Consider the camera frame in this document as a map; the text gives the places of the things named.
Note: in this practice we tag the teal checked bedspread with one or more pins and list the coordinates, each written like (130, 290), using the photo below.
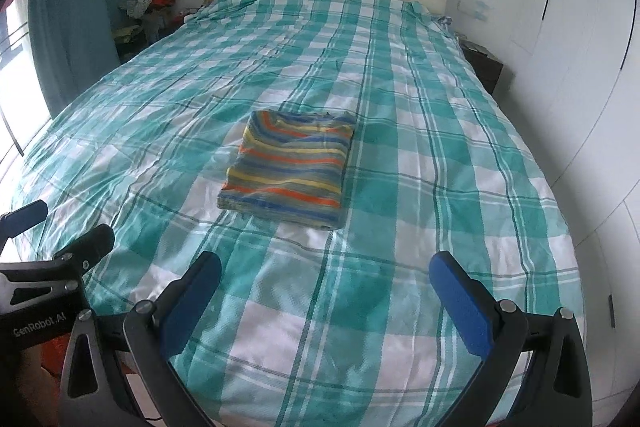
(400, 132)

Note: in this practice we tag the multicolour striped sweater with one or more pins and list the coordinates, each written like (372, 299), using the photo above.
(290, 167)

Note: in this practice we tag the person's orange pants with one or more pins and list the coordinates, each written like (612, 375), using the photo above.
(52, 357)

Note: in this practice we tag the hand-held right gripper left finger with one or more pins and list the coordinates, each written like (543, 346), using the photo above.
(187, 307)

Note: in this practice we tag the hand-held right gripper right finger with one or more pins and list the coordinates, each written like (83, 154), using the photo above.
(460, 307)

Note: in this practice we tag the pile of clothes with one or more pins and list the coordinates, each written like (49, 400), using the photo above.
(150, 2)

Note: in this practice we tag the dark nightstand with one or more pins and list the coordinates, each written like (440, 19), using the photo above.
(482, 64)

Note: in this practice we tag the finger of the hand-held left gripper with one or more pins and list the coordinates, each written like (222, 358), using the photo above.
(95, 242)
(25, 217)

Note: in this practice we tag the window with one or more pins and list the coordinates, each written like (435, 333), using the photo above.
(17, 72)

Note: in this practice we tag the white wardrobe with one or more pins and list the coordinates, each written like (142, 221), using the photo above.
(585, 82)

